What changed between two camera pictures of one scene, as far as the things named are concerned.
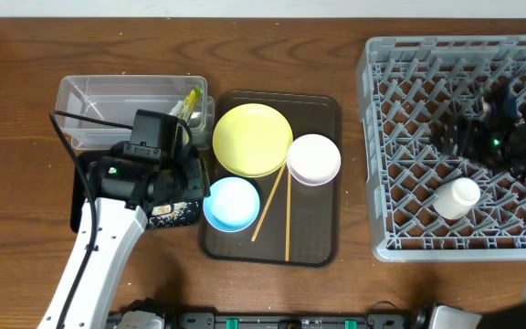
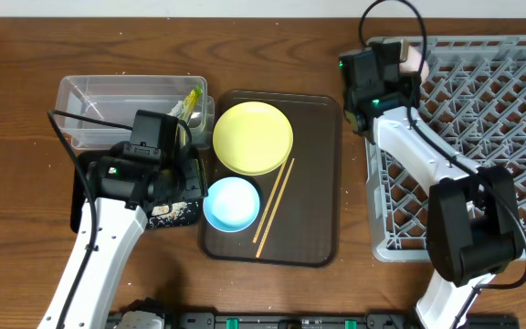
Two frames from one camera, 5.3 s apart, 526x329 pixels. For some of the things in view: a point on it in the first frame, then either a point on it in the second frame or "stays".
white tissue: [176, 109] stays
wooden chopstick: [268, 201] stays
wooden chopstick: [287, 245] → [274, 208]
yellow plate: [252, 140] stays
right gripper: [472, 125] → [406, 84]
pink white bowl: [312, 159] → [413, 62]
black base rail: [213, 320] stays
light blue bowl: [233, 205] stays
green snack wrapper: [189, 104] stays
